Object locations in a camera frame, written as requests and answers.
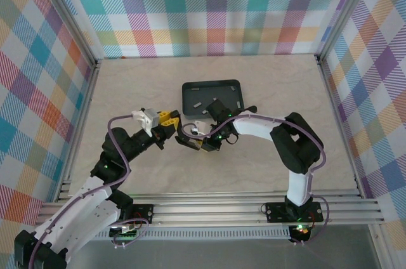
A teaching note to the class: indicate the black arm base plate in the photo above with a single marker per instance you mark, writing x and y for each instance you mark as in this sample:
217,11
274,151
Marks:
144,213
276,213

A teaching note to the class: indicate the aluminium mounting beam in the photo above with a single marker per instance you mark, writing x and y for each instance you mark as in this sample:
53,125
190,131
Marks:
206,212

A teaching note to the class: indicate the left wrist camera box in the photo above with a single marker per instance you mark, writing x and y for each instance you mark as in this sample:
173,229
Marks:
147,120

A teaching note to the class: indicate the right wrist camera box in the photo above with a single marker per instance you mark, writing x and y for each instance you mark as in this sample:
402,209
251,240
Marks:
203,127

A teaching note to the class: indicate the control board orange part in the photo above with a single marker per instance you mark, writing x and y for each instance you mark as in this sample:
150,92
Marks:
301,231

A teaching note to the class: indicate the aluminium side rail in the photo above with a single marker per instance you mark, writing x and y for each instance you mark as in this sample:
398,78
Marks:
335,107
85,107

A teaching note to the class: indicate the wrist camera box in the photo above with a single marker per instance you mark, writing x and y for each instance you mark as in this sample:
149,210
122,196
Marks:
203,127
147,120

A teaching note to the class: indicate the dark grey plastic tray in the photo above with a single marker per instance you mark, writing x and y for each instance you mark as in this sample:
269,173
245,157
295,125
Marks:
206,93

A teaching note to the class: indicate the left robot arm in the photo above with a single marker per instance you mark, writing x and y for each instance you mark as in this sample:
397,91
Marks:
79,208

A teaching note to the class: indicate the aluminium frame post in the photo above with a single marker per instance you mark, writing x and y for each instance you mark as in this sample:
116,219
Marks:
345,12
68,12

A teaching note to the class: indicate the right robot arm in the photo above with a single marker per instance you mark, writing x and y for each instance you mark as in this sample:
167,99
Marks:
253,127

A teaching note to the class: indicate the control board green connector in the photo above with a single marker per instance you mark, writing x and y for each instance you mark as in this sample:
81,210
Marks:
125,234

